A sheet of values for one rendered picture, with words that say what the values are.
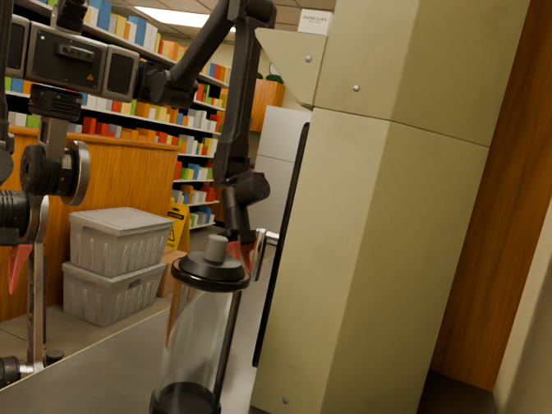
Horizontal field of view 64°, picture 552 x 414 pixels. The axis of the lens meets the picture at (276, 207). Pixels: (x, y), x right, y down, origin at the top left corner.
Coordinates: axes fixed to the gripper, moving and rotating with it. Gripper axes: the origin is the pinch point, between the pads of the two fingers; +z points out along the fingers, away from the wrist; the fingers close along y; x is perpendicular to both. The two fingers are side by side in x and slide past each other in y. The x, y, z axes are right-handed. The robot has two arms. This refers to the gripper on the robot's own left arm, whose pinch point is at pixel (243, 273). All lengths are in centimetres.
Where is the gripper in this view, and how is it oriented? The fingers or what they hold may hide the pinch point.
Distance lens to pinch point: 101.0
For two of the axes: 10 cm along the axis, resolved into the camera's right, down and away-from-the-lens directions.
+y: 7.4, 0.5, 6.7
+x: -6.6, 2.8, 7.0
